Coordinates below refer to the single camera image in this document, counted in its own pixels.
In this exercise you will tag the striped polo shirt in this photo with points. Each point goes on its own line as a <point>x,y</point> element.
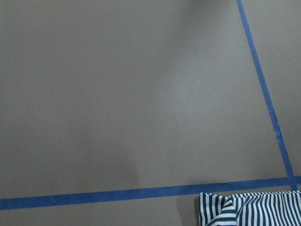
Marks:
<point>251,209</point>

